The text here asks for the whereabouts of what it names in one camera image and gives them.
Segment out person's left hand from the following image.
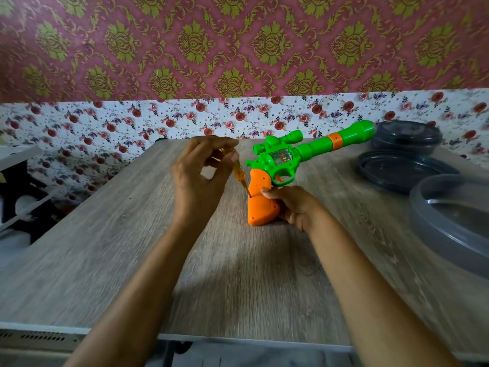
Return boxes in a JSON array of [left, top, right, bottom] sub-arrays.
[[171, 135, 240, 227]]

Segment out person's right hand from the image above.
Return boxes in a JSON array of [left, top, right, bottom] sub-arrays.
[[261, 186, 326, 234]]

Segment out yellow screwdriver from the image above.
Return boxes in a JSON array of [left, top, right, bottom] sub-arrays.
[[219, 147, 253, 198]]

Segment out green and orange toy gun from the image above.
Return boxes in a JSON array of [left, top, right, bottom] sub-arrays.
[[245, 120, 377, 227]]

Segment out person's left forearm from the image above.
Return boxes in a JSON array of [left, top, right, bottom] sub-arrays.
[[63, 219, 208, 367]]

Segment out person's right forearm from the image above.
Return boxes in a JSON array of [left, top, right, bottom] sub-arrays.
[[305, 211, 464, 367]]

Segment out grey round lid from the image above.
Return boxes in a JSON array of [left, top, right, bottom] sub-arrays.
[[357, 150, 460, 195]]

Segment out small grey lidded container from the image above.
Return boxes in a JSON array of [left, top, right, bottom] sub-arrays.
[[370, 120, 444, 156]]

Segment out large grey round container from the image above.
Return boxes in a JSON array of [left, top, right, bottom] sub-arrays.
[[408, 173, 489, 280]]

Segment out white shelf rack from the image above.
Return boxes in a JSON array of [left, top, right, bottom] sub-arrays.
[[0, 144, 59, 233]]

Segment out black cabinet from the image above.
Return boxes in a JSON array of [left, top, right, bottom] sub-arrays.
[[0, 160, 66, 244]]

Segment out white vented appliance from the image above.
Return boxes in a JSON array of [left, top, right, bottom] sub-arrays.
[[0, 328, 90, 353]]

